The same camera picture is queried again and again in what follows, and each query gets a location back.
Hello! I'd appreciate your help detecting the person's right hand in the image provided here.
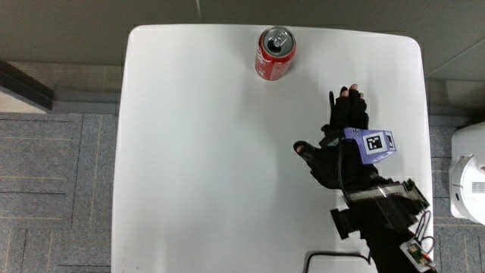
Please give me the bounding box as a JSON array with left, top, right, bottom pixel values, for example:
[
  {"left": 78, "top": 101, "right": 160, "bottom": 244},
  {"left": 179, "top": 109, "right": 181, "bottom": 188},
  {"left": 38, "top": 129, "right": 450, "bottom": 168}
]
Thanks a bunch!
[{"left": 293, "top": 83, "right": 398, "bottom": 195}]

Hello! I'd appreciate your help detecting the red soda can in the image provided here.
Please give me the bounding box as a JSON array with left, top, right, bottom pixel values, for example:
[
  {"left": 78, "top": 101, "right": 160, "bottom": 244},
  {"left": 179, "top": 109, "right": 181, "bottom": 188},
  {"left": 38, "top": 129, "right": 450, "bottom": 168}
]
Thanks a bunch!
[{"left": 254, "top": 25, "right": 297, "bottom": 82}]

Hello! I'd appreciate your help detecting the white machine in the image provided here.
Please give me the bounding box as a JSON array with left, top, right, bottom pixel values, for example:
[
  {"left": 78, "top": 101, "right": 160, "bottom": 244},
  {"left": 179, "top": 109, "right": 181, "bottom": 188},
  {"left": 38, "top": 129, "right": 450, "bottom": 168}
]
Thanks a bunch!
[{"left": 448, "top": 121, "right": 485, "bottom": 226}]

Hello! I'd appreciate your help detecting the dark wooden furniture edge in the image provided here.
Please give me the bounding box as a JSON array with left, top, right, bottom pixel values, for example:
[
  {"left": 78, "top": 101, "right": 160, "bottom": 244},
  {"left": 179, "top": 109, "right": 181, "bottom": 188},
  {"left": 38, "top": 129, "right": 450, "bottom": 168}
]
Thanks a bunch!
[{"left": 0, "top": 60, "right": 55, "bottom": 115}]

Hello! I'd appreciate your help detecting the black cable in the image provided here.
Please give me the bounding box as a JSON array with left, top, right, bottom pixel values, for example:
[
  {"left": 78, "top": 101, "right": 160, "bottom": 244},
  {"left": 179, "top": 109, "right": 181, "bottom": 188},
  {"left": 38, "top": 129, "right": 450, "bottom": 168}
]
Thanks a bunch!
[{"left": 302, "top": 251, "right": 373, "bottom": 273}]

